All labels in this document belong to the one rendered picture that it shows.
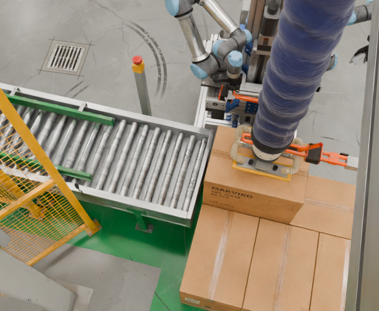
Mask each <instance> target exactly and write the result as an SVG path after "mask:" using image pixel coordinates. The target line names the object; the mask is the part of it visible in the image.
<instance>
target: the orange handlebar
mask: <svg viewBox="0 0 379 311"><path fill-rule="evenodd" d="M234 96H235V99H240V100H244V101H249V102H254V103H258V99H256V98H253V97H248V96H243V95H239V94H234ZM244 137H248V138H251V134H250V133H243V134H242V135H241V140H242V142H244V143H248V144H253V142H252V141H251V140H248V139H245V138H244ZM253 145H254V144H253ZM290 147H293V148H297V149H299V148H302V147H305V146H300V145H297V144H292V143H291V145H290ZM284 152H286V153H289V154H294V155H297V156H303V157H305V156H306V153H303V152H298V151H294V150H291V149H287V150H285V151H284ZM322 155H325V156H328V158H324V157H322V159H321V161H323V162H328V164H332V165H341V166H344V167H346V164H347V163H345V162H340V161H339V159H343V160H347V158H348V157H347V156H344V155H340V154H339V153H335V152H326V151H323V153H322Z"/></svg>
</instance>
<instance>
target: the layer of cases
mask: <svg viewBox="0 0 379 311"><path fill-rule="evenodd" d="M355 194H356V185H351V184H348V183H343V182H340V181H335V180H329V179H326V178H321V177H318V176H313V175H308V179H307V187H306V196H305V201H304V205H303V206H302V207H301V209H300V210H299V212H298V213H297V214H296V216H295V217H294V218H293V220H292V222H291V223H290V224H288V223H283V222H278V221H275V220H271V219H267V218H262V217H257V216H254V215H249V214H244V213H241V212H237V211H234V210H228V209H224V208H220V207H216V206H212V205H207V204H202V206H201V211H200V214H199V218H198V222H197V225H196V229H195V232H194V237H193V241H192V244H191V249H190V252H189V256H188V260H187V263H186V267H185V272H184V275H183V279H182V282H181V286H180V298H181V300H182V301H186V302H190V303H193V304H197V305H201V306H204V307H208V308H211V309H215V310H219V311H344V309H345V302H346V288H347V281H348V268H349V255H350V248H351V235H352V222H353V215H354V201H355Z"/></svg>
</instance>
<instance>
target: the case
mask: <svg viewBox="0 0 379 311"><path fill-rule="evenodd" d="M235 131H236V128H230V127H227V126H221V125H218V128H217V132H216V135H215V139H214V144H213V147H212V152H211V155H210V159H209V163H208V166H207V171H206V175H205V178H204V189H203V199H202V203H203V204H207V205H212V206H216V207H220V208H224V209H228V210H234V211H237V212H241V213H244V214H249V215H254V216H257V217H262V218H267V219H271V220H275V221H278V222H283V223H288V224H290V223H291V222H292V220H293V218H294V217H295V216H296V214H297V213H298V212H299V210H300V209H301V207H302V206H303V205H304V201H305V196H306V187H307V179H308V174H309V165H310V163H307V162H305V161H304V157H303V156H300V157H299V158H300V160H301V161H300V162H301V163H300V166H299V170H298V171H297V172H296V173H294V174H292V175H291V181H290V182H287V181H282V180H278V179H274V178H270V177H266V176H262V175H257V174H254V173H249V172H245V171H242V170H237V169H234V168H232V164H233V159H232V158H231V155H230V154H231V153H230V152H231V147H232V144H233V143H234V142H235V141H236V139H235ZM238 153H240V154H245V155H248V156H253V157H254V155H253V153H252V149H246V148H243V147H239V148H238ZM275 162H278V163H281V164H286V165H291V166H293V159H288V158H285V157H279V158H278V159H277V160H276V161H275Z"/></svg>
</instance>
